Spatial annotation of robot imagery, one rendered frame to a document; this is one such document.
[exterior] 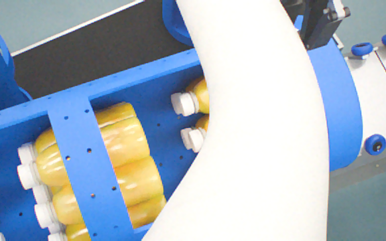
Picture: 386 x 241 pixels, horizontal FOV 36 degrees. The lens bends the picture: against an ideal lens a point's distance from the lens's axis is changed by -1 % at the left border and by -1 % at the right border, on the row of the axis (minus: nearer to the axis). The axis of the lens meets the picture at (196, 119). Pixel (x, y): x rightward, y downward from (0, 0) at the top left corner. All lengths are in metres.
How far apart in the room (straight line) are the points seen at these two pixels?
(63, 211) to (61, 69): 1.26
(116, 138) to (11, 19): 1.60
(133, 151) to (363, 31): 1.72
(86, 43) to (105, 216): 1.37
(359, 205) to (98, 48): 1.09
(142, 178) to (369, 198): 1.41
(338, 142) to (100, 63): 1.32
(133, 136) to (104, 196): 0.11
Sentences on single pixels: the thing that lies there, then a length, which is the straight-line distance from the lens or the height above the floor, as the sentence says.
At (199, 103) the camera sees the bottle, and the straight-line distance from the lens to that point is 1.05.
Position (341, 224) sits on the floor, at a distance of 2.21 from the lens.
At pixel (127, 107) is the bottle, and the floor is 1.14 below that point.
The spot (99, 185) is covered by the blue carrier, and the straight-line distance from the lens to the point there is 0.90.
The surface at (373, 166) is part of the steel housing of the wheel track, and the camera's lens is 1.33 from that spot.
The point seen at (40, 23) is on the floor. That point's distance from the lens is 2.47.
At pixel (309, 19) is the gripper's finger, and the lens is 0.77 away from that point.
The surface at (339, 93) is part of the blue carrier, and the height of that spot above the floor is 1.22.
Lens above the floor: 2.07
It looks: 67 degrees down
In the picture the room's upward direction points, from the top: 8 degrees clockwise
